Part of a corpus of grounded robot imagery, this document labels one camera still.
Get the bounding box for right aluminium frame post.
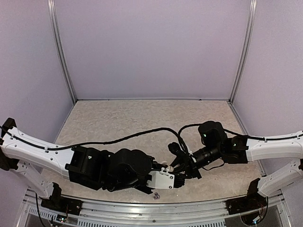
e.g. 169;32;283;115
229;0;257;105

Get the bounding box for purple earbud lower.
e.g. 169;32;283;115
153;192;160;200

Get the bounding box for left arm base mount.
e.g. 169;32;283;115
41;183;83;216

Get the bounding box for aluminium frame post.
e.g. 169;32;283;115
47;0;78;105
229;0;257;105

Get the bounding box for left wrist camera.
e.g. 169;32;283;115
146;171;185;189

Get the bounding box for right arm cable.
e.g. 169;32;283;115
178;122;204;154

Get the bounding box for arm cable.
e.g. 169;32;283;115
178;122;204;154
45;127;180;152

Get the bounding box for front aluminium rail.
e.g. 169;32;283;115
13;189;293;227

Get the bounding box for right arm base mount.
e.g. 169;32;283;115
225;178;267;215

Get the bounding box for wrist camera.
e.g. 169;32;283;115
168;142;188;166
146;171;185;189

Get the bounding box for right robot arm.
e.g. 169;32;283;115
185;121;303;210

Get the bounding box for left aluminium frame post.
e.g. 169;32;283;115
47;0;78;105

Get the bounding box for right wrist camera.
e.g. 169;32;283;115
168;142;188;166

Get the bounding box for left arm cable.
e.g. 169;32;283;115
45;127;180;152

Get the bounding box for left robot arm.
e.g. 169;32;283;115
0;118;154;194

